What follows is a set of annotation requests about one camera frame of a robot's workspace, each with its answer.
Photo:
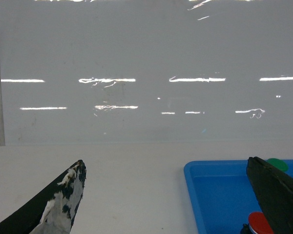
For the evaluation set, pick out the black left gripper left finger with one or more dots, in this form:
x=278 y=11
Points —
x=53 y=209

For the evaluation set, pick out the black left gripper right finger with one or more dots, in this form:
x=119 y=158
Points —
x=273 y=190

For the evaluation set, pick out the red push button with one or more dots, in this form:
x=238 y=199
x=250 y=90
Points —
x=257 y=224

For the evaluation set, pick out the green push button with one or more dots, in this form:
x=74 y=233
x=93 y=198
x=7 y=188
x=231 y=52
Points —
x=278 y=163

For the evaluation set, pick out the blue plastic tray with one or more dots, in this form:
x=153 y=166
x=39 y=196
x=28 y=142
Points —
x=221 y=195

